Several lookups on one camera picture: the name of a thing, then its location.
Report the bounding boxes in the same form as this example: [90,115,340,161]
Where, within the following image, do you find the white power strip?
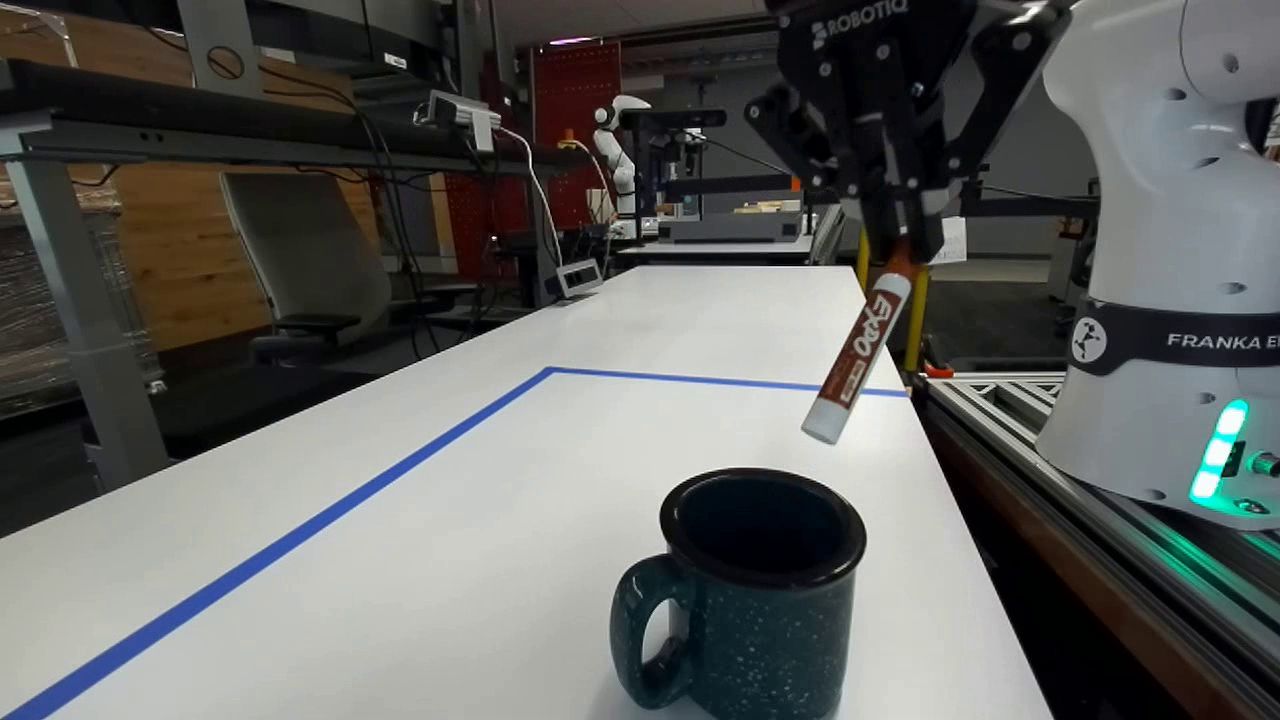
[419,87,502,161]

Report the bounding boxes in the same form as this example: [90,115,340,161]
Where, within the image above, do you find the dark green speckled mug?
[607,464,872,720]

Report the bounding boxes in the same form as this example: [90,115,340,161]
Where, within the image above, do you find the small grey adapter box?
[551,256,602,300]

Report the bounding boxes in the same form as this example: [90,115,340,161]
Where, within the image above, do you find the black boom with orange clamps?
[654,163,1104,222]

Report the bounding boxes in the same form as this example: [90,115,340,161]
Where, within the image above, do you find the plywood panel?
[0,2,390,360]

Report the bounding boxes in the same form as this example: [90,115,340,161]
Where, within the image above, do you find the orange-capped dry erase marker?
[800,247,923,448]

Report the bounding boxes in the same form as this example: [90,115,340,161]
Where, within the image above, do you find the aluminium extrusion base frame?
[915,367,1280,720]

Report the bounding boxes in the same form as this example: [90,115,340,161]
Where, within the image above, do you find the white background table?
[607,211,818,263]

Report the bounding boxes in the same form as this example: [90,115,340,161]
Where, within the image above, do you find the long blue tape line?
[3,362,560,720]

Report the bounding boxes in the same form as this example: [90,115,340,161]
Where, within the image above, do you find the short blue tape line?
[544,362,915,402]

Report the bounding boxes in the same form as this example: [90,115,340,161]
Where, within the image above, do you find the white power cable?
[496,124,577,286]

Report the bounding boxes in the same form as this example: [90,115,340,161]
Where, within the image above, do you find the tall yellow post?
[898,259,938,381]

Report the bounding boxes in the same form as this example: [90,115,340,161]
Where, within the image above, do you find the grey metal rack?
[0,56,535,491]

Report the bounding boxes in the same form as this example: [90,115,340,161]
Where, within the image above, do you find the white paper sign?
[929,216,971,271]

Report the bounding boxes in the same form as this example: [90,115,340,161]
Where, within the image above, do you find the short yellow post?
[852,219,878,292]

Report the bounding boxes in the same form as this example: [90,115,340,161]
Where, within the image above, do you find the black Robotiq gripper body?
[769,0,984,120]

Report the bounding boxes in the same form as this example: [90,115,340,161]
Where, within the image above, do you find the red cabinet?
[438,33,627,286]

